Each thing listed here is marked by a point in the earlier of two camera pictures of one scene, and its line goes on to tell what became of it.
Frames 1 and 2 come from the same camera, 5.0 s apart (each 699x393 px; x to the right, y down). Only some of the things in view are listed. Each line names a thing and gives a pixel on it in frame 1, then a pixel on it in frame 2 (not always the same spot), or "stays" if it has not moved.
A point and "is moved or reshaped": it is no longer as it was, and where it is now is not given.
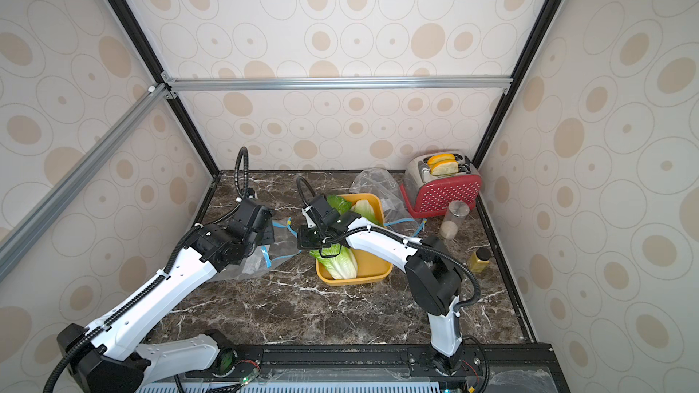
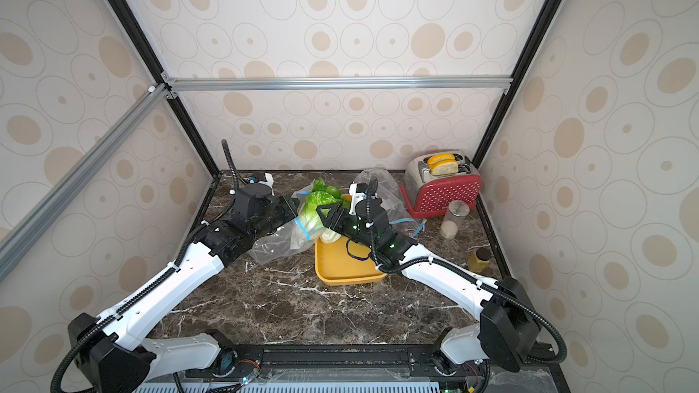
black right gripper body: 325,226 → 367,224
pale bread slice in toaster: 444,167 stays
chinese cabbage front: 339,260 is moved or reshaped
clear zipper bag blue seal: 261,260 is moved or reshaped
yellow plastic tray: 371,267 stays
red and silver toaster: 433,180 stays
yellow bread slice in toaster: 440,158 stays
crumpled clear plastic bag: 397,214 stays
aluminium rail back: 225,84 stays
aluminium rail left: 12,241 stays
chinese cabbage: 339,203 is moved or reshaped
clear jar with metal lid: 453,219 stays
